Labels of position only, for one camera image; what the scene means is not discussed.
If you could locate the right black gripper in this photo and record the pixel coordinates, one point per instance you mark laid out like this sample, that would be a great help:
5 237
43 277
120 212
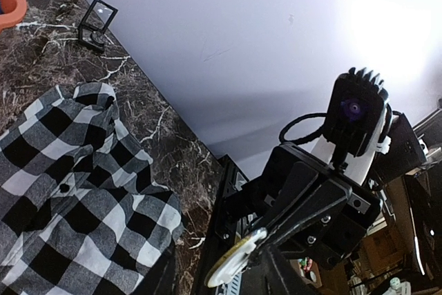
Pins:
308 209

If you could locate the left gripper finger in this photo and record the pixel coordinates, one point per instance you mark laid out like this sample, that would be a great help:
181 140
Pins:
271 273

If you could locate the yellow round brooch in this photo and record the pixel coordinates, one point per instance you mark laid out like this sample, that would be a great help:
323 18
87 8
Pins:
235 260

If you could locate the black white plaid shirt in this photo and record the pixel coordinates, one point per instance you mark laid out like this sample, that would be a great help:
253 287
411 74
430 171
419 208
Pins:
80 212

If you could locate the small black brooch box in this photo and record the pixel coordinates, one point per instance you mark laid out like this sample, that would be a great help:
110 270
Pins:
92 28

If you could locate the black front rail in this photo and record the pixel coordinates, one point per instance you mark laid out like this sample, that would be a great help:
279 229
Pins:
221 233

